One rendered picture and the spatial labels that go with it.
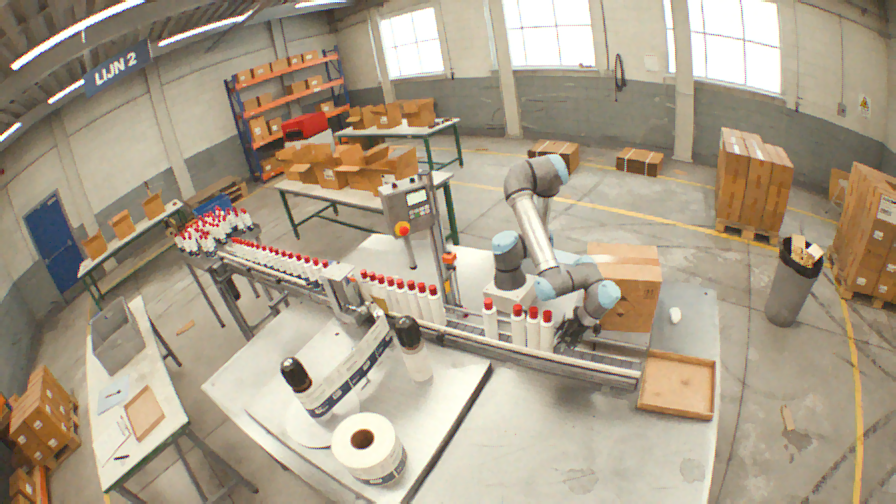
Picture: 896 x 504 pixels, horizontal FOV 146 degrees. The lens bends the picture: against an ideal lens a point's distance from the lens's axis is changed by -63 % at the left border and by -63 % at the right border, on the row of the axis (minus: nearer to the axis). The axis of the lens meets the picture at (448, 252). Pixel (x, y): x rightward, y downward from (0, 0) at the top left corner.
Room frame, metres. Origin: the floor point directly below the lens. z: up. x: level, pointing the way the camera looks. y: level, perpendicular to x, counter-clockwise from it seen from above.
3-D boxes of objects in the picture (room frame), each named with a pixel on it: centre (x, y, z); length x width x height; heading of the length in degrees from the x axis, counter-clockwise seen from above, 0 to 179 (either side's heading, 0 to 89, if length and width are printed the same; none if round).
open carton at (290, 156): (4.24, 1.58, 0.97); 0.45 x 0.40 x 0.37; 138
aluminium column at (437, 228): (1.32, 0.03, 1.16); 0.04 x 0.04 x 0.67; 55
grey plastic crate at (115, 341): (1.44, 2.43, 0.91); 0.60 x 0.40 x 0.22; 50
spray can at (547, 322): (0.91, -0.29, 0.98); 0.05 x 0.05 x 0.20
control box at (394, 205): (1.31, 0.12, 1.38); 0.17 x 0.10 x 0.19; 110
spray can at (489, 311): (1.04, -0.11, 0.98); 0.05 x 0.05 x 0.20
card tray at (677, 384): (0.61, -0.74, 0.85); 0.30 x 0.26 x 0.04; 55
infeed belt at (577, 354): (1.18, 0.08, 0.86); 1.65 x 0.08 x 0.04; 55
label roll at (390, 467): (0.57, 0.35, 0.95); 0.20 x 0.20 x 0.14
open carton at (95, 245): (3.75, 5.34, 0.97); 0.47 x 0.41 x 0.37; 43
